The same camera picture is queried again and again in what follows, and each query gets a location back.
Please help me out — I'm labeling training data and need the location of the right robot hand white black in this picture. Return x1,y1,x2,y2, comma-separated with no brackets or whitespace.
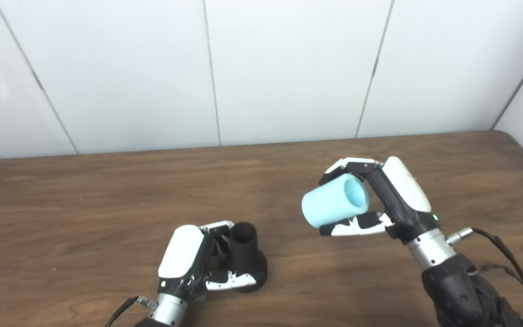
318,156,440,243

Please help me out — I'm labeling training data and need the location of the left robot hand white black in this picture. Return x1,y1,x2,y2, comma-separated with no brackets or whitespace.
157,221,257,302

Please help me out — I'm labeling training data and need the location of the black funnel-shaped nozzle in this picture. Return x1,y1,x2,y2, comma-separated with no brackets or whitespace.
218,222,268,293

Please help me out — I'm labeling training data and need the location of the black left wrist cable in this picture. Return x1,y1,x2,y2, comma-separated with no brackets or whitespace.
105,296,158,327

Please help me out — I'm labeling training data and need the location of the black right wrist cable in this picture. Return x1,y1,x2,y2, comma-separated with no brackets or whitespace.
445,227,523,327

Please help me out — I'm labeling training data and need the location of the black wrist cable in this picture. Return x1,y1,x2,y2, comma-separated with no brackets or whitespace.
105,296,158,327
445,227,523,327

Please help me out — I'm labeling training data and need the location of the light-blue hose piece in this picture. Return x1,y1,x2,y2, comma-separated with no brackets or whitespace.
301,173,370,228

